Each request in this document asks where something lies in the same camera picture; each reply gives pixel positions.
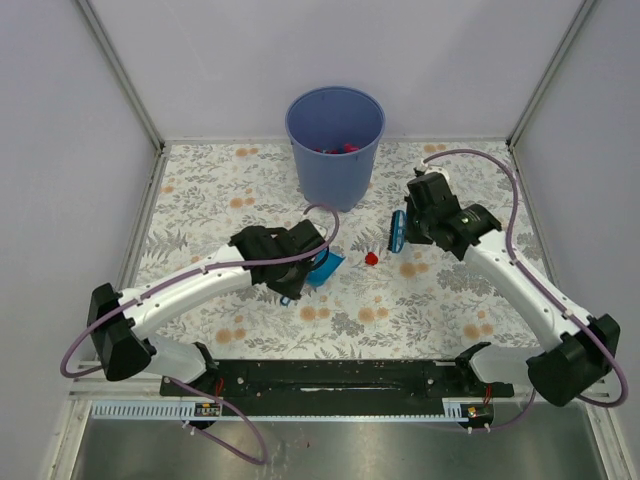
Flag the blue hand brush black bristles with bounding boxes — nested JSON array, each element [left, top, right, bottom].
[[387, 210, 407, 254]]

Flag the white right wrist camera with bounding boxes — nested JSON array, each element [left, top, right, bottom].
[[414, 161, 450, 182]]

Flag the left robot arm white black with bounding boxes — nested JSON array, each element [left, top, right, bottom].
[[87, 219, 328, 395]]

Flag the white slotted cable duct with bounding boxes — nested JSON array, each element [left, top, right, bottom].
[[91, 398, 494, 423]]

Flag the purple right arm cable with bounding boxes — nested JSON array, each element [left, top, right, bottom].
[[422, 148, 630, 409]]

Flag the red paper scrap far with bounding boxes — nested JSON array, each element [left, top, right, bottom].
[[365, 252, 379, 266]]

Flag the scraps inside bin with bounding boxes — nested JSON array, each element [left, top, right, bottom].
[[314, 143, 360, 155]]

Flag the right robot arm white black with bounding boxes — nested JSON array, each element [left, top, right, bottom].
[[405, 171, 620, 407]]

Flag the blue plastic dustpan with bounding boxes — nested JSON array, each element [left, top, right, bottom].
[[280, 247, 345, 306]]

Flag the blue plastic waste bin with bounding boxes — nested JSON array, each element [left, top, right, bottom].
[[285, 86, 386, 212]]

